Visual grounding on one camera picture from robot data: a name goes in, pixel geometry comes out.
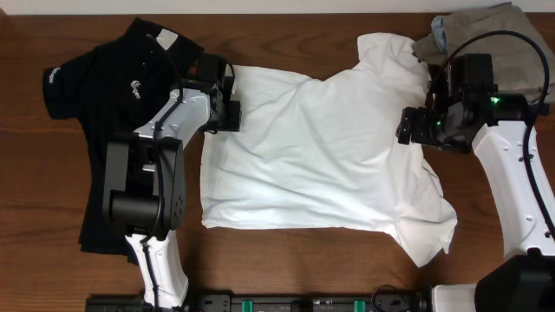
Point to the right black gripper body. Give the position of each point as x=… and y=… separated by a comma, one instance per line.
x=434, y=129

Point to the black t-shirt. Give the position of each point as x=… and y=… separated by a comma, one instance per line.
x=115, y=88

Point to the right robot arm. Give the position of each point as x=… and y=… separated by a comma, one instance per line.
x=498, y=130

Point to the white t-shirt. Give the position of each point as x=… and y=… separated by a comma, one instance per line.
x=323, y=154

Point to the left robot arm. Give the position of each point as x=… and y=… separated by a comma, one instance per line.
x=144, y=187

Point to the light blue garment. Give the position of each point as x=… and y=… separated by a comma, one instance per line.
x=439, y=33

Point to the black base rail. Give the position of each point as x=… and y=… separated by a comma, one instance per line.
x=384, y=300

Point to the khaki folded garment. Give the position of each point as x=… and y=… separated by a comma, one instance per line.
x=516, y=65

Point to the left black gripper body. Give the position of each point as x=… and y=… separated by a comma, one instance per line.
x=229, y=117

